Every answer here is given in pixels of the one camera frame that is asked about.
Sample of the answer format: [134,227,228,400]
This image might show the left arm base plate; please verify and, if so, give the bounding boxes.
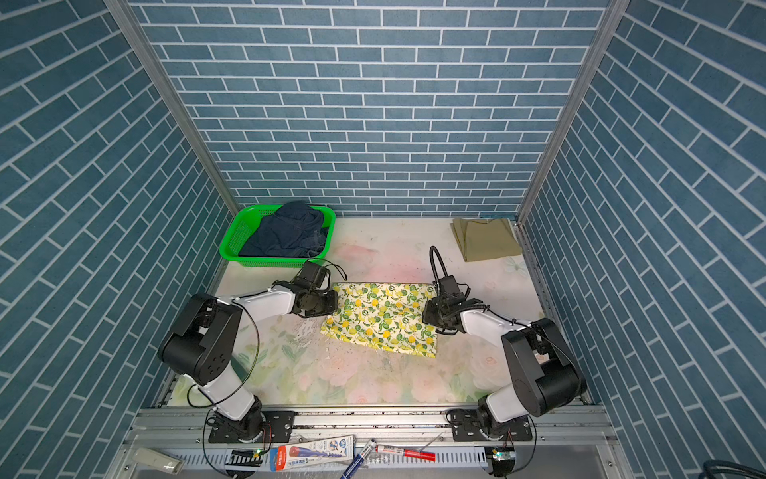
[205,410,296,446]

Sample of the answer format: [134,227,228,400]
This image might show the black cable bottom right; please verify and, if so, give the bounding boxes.
[698,458,766,479]

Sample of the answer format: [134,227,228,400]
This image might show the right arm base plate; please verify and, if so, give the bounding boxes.
[445,408,534,442]

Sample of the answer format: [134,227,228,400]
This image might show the dark navy skirt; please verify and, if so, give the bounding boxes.
[239,202,328,259]

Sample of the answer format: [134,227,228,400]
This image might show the green plastic basket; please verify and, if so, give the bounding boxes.
[219,205,336,269]

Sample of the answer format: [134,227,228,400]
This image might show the blue marker pen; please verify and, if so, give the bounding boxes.
[340,439,377,479]

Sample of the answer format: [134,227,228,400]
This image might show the olive green skirt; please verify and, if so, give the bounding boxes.
[451,218,523,263]

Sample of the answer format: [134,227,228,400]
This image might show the red marker pen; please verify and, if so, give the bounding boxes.
[375,444,437,462]

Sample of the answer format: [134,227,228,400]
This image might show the red blue toothpaste box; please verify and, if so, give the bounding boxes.
[269,435,356,472]

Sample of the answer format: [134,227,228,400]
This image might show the yellow floral skirt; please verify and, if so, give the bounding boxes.
[321,283,438,358]

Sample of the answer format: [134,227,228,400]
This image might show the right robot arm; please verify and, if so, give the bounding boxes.
[423,275,586,429]

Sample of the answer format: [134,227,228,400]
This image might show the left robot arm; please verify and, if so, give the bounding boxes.
[158,261,338,425]

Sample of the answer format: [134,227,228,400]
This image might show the aluminium rail frame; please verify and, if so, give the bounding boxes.
[106,403,632,478]

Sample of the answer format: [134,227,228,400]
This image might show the left black cable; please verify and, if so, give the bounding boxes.
[184,256,349,477]

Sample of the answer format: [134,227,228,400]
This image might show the right black corrugated cable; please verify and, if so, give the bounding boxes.
[429,244,451,289]

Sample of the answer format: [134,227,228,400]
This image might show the grey tape roll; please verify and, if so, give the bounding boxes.
[133,448,185,475]

